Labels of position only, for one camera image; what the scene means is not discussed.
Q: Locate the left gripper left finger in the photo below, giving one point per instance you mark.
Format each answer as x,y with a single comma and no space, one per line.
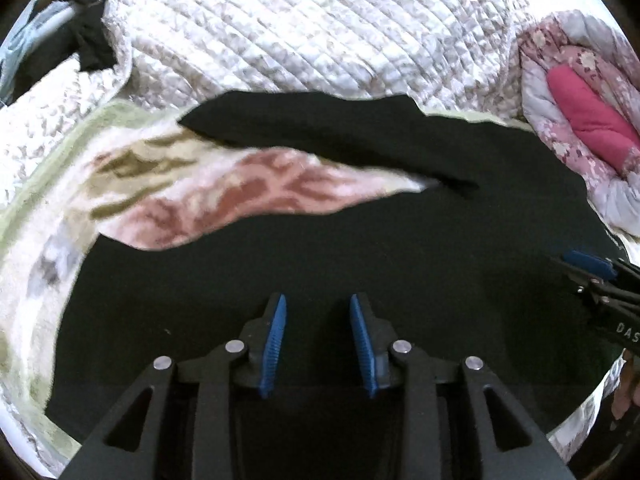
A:
176,420

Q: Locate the quilted beige bedspread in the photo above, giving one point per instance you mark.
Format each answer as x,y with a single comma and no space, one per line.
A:
453,54

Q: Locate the pink floral rolled quilt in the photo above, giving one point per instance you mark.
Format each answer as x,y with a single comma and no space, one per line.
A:
605,60

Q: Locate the magenta pillow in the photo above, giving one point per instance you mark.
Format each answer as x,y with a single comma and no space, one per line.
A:
595,122

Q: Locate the dark clothes pile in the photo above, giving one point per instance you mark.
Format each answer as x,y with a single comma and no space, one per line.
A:
48,33

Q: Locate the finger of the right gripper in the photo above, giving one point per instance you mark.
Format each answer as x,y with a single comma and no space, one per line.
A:
622,290
596,266

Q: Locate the person right hand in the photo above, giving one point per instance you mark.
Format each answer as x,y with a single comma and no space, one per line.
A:
627,394

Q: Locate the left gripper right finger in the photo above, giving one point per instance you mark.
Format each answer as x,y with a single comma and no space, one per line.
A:
458,420

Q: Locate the floral fleece blanket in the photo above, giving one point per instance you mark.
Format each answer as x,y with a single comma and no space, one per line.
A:
157,185

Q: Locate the black pants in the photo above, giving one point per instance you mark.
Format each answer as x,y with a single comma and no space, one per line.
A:
463,269

